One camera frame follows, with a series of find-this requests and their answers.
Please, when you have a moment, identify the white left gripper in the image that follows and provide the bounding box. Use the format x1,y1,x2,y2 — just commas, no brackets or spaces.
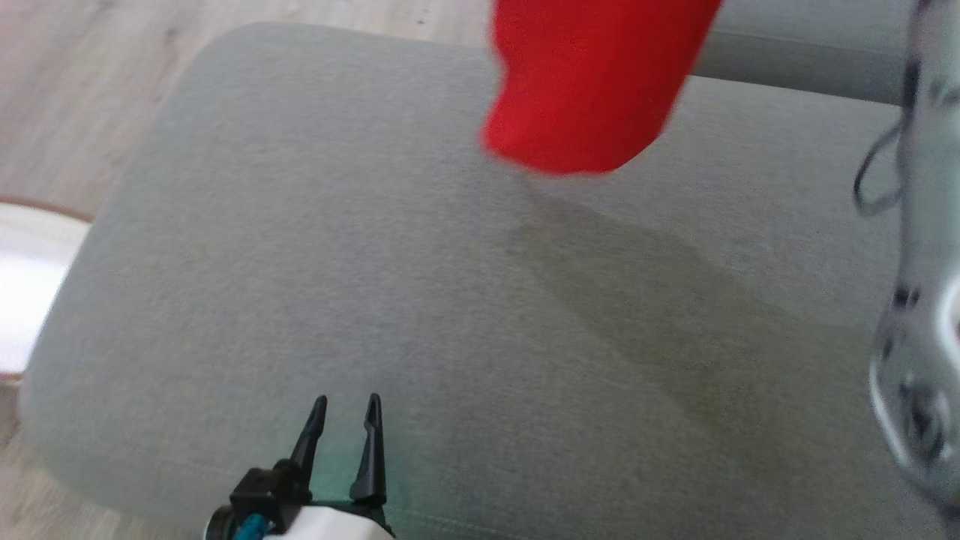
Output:
262,394,397,540

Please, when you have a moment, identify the red jersey white trim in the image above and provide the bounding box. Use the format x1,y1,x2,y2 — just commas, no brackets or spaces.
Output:
480,0,725,177

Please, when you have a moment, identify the grey sofa seat cushion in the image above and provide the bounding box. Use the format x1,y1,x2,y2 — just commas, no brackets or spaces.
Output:
19,21,960,540

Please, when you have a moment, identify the white round object brown rim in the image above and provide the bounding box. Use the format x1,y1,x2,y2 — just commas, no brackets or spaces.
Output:
0,196,95,385

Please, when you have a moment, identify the grey long sofa section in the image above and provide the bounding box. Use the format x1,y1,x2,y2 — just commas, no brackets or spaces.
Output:
694,0,912,106

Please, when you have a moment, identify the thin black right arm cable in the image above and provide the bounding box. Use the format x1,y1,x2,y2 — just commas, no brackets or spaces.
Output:
853,124,905,218

